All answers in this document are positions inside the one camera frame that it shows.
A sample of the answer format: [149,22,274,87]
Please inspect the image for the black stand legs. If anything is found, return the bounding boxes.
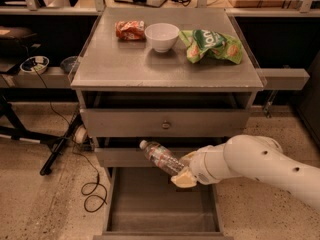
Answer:
[0,95,82,176]

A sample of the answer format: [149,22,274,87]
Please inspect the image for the orange red snack bag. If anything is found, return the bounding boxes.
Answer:
[115,20,145,41]

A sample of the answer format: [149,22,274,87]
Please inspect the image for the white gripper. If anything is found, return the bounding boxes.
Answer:
[171,145,227,188]

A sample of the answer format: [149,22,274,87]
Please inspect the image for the grey metal drawer cabinet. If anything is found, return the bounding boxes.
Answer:
[67,6,268,179]

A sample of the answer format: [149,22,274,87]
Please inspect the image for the top grey drawer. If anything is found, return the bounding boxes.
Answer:
[78,91,250,137]

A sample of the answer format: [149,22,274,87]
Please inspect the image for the black floor cable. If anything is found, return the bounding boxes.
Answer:
[32,67,109,214]

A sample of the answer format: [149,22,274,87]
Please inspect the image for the dark round dish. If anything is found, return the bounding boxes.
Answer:
[60,56,79,73]

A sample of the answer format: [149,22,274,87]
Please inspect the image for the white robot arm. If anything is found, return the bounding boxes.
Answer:
[171,135,320,210]

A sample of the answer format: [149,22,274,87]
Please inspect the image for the bottom grey open drawer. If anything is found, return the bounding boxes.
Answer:
[93,167,234,240]

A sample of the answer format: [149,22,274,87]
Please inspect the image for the middle grey drawer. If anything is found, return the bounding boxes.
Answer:
[94,137,228,168]

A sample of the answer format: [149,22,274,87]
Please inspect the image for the clear plastic water bottle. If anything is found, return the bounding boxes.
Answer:
[139,140,184,176]

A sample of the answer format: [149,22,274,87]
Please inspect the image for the white bowl with items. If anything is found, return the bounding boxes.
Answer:
[20,55,49,75]

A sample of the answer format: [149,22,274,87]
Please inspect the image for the green chip bag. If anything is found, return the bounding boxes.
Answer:
[179,29,243,64]

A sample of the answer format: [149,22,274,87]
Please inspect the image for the black bag on shelf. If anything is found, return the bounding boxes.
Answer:
[0,26,41,58]

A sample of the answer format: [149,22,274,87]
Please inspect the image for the white ceramic bowl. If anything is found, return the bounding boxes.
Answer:
[144,23,179,53]

